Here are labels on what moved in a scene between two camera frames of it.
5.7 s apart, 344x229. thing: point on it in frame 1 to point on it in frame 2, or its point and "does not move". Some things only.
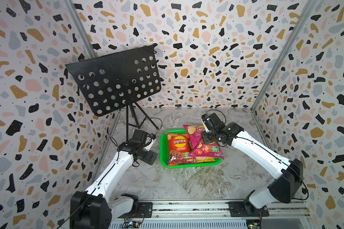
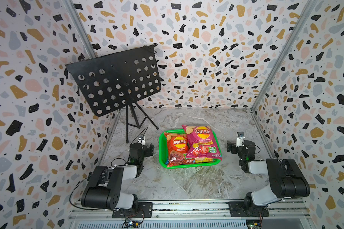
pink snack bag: x=198 y=147 does not move
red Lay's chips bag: x=178 y=149 does not move
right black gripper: x=203 y=135 to x=233 y=147
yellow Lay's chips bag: x=202 y=159 does not move
